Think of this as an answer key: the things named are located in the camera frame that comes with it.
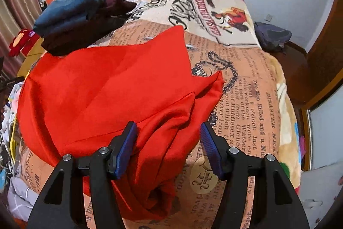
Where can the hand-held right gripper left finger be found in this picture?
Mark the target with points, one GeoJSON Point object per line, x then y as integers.
{"type": "Point", "coordinates": [124, 154]}

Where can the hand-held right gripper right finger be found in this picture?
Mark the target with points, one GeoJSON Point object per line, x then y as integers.
{"type": "Point", "coordinates": [211, 151]}

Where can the red garment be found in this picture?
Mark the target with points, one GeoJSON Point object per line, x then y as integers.
{"type": "Point", "coordinates": [107, 89]}

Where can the yellow beige fleece blanket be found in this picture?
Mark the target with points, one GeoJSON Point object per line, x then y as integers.
{"type": "Point", "coordinates": [286, 121]}

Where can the white wardrobe panel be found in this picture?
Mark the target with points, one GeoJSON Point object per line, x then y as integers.
{"type": "Point", "coordinates": [327, 135]}

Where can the pile of papers and clutter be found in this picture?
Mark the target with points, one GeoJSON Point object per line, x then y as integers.
{"type": "Point", "coordinates": [8, 116]}

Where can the folded black garment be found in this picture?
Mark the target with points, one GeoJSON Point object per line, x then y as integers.
{"type": "Point", "coordinates": [75, 38]}

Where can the cardboard box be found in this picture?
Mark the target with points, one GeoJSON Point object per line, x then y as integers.
{"type": "Point", "coordinates": [29, 64]}

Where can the grey purple backpack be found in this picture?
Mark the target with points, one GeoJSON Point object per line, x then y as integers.
{"type": "Point", "coordinates": [272, 34]}

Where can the wooden door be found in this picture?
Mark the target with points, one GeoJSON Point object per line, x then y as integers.
{"type": "Point", "coordinates": [327, 57]}

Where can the folded maroon garment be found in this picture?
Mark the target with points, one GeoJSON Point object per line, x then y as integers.
{"type": "Point", "coordinates": [115, 3]}

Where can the red plush toy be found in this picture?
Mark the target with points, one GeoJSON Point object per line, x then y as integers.
{"type": "Point", "coordinates": [18, 41]}

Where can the folded blue garment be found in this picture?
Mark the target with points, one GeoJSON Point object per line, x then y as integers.
{"type": "Point", "coordinates": [67, 9]}

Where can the wall socket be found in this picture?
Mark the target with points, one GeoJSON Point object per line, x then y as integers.
{"type": "Point", "coordinates": [268, 17]}

